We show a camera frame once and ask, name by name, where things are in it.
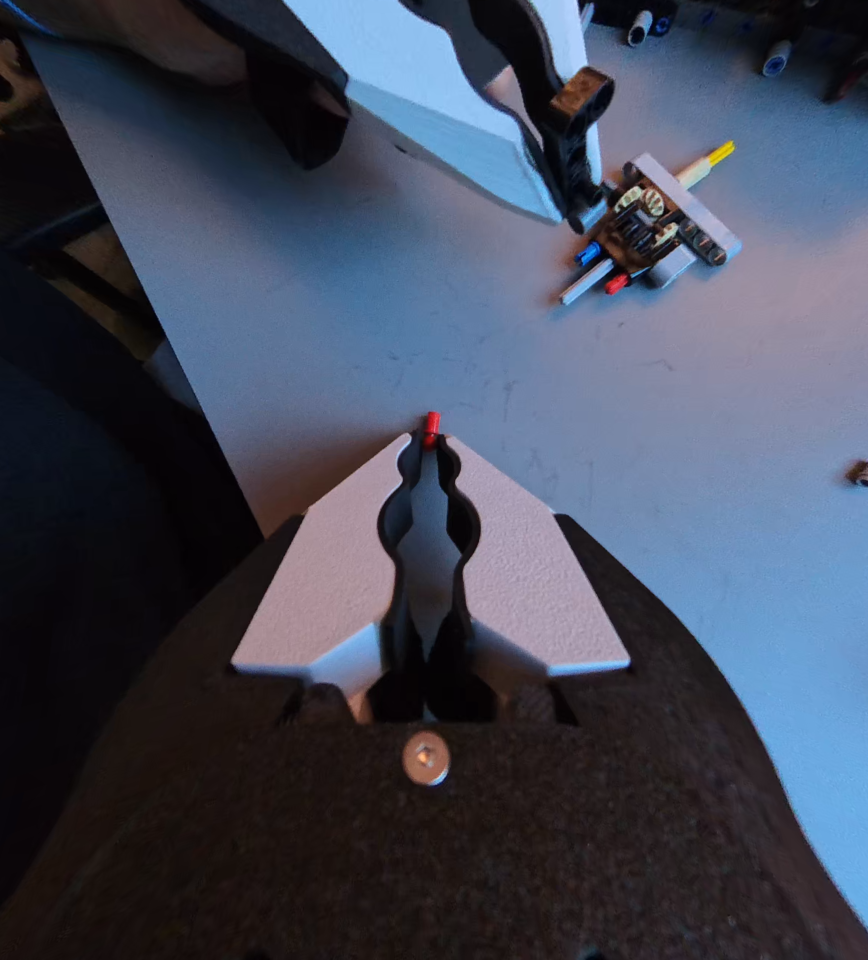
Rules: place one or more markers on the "person's left hand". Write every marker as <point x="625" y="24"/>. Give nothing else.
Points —
<point x="149" y="37"/>

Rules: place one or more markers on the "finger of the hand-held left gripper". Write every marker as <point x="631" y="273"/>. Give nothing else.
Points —
<point x="419" y="82"/>
<point x="565" y="37"/>

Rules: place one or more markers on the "single grey lego bush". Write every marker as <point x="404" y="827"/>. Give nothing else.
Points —
<point x="866" y="472"/>

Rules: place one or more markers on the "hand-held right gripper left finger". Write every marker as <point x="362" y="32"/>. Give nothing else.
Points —
<point x="321" y="592"/>

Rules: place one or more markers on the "black angled lego beam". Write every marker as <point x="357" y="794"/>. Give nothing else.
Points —
<point x="580" y="97"/>

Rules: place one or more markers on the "red lego pin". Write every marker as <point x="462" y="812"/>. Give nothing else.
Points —
<point x="431" y="427"/>

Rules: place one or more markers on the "person's clothed body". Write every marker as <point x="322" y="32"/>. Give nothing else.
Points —
<point x="66" y="487"/>

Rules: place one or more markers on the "small grey lego gear assembly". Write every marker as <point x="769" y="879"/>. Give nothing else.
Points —
<point x="658" y="225"/>

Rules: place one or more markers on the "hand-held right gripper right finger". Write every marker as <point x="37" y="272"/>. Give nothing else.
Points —
<point x="539" y="592"/>

